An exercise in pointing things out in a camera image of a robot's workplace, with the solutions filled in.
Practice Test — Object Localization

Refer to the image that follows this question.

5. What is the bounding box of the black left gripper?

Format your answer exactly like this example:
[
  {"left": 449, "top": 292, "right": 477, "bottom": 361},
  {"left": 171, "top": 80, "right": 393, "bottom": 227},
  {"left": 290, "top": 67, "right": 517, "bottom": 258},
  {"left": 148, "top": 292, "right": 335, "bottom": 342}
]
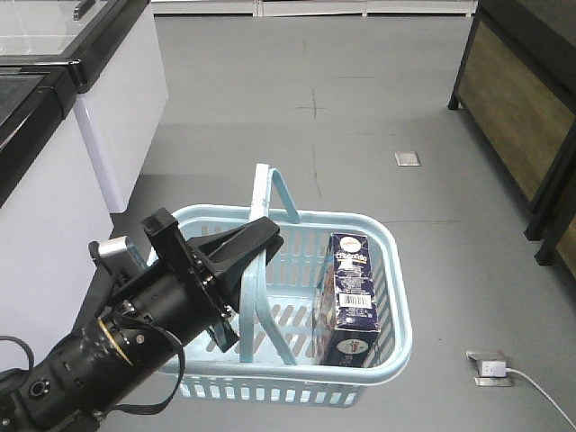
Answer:
[{"left": 142, "top": 208, "right": 284, "bottom": 351}]

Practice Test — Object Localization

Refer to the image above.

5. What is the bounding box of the light blue plastic basket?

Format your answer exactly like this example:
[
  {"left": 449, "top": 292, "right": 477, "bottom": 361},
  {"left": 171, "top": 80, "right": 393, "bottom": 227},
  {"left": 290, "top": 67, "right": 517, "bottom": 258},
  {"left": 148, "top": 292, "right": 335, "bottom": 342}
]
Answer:
[{"left": 162, "top": 164, "right": 412, "bottom": 408}]

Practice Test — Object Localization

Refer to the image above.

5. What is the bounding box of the dark blue Chocofello cookie box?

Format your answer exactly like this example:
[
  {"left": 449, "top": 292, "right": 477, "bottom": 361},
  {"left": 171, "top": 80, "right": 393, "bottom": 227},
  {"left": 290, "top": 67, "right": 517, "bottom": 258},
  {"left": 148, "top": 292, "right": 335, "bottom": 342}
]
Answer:
[{"left": 312, "top": 232, "right": 380, "bottom": 368}]

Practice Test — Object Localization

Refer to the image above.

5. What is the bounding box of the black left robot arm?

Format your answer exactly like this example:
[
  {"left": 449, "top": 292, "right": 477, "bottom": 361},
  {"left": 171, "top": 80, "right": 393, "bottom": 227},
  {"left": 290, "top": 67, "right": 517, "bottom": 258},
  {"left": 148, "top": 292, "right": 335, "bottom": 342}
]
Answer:
[{"left": 1, "top": 209, "right": 283, "bottom": 431}]

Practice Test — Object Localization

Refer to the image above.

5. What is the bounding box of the white chest freezer near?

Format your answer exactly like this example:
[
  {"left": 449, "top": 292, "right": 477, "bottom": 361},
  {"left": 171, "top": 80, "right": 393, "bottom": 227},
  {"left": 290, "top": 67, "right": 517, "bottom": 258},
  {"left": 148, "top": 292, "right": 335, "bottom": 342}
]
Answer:
[{"left": 1, "top": 67, "right": 113, "bottom": 362}]

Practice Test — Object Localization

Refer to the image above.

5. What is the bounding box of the white chest freezer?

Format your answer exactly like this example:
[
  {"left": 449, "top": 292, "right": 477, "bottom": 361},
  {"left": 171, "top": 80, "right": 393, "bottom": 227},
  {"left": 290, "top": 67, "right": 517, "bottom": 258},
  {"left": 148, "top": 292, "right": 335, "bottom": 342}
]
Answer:
[
  {"left": 1, "top": 1, "right": 168, "bottom": 213},
  {"left": 1, "top": 67, "right": 113, "bottom": 362}
]

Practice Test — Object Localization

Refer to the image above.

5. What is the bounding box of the steel floor plate far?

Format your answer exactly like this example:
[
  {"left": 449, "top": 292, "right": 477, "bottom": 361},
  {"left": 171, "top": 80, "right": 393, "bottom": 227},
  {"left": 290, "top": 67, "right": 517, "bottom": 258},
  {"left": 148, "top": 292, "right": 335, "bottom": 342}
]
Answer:
[{"left": 394, "top": 151, "right": 421, "bottom": 167}]

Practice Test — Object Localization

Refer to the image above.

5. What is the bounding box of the white chest freezer far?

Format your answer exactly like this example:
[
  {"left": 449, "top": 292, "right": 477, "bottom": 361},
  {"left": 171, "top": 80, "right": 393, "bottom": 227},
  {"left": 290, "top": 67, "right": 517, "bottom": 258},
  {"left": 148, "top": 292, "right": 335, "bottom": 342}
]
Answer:
[{"left": 1, "top": 1, "right": 168, "bottom": 213}]

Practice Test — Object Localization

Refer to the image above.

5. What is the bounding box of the white power adapter plug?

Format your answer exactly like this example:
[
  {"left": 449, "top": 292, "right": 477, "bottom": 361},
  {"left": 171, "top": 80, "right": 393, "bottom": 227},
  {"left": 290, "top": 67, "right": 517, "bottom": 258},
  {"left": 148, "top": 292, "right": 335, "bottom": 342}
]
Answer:
[{"left": 477, "top": 359, "right": 508, "bottom": 378}]

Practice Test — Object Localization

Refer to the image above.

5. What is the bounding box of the open floor socket box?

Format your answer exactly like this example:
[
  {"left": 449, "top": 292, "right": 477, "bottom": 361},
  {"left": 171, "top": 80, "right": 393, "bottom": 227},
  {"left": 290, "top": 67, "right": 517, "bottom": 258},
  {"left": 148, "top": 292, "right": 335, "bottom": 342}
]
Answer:
[{"left": 465, "top": 349, "right": 514, "bottom": 387}]

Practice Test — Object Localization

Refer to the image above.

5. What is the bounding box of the white store shelving unit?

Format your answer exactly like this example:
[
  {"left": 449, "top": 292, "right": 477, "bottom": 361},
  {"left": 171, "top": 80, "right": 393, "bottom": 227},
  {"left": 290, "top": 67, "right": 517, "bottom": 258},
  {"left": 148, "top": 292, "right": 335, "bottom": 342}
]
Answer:
[{"left": 150, "top": 0, "right": 478, "bottom": 17}]

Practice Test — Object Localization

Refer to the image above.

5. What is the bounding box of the wooden black-framed produce stand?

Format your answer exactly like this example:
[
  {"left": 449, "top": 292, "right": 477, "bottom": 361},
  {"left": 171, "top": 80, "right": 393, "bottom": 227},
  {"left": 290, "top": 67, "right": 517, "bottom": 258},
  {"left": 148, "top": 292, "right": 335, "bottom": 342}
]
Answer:
[{"left": 448, "top": 1, "right": 575, "bottom": 240}]

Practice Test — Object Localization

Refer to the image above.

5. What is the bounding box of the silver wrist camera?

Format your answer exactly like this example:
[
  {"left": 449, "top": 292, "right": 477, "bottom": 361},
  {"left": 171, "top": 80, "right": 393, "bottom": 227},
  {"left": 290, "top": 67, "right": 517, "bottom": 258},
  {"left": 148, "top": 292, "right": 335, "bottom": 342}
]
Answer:
[{"left": 97, "top": 236, "right": 148, "bottom": 275}]

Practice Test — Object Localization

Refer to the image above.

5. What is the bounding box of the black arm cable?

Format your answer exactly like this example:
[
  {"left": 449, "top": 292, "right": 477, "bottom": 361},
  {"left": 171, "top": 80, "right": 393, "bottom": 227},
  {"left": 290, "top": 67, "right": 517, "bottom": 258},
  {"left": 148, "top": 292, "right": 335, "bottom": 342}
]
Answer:
[{"left": 0, "top": 310, "right": 186, "bottom": 418}]

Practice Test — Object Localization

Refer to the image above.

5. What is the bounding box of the white power cable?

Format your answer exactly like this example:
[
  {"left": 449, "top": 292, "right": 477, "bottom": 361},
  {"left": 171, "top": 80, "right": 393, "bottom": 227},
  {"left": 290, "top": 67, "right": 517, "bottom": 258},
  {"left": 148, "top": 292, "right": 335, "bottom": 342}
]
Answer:
[{"left": 505, "top": 366, "right": 576, "bottom": 430}]

